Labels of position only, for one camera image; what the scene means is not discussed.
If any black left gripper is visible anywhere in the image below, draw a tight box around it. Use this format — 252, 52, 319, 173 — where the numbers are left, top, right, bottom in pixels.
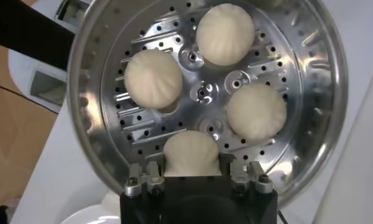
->
0, 0, 76, 71

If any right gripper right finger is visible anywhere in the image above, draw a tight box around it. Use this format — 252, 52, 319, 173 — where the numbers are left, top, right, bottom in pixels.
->
229, 160, 274, 195

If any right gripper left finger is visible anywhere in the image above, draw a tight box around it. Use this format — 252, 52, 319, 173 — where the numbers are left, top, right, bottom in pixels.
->
124, 161, 166, 197

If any white steamed baozi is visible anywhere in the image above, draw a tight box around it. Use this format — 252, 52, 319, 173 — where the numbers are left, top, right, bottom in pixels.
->
124, 48, 184, 110
226, 82, 288, 141
163, 130, 222, 177
195, 2, 256, 67

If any stainless steel steamer basket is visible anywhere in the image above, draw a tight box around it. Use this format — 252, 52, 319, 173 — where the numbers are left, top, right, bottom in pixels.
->
66, 0, 349, 208

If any cream electric cooker base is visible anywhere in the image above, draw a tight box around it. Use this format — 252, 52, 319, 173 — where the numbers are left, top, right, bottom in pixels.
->
60, 191, 123, 224

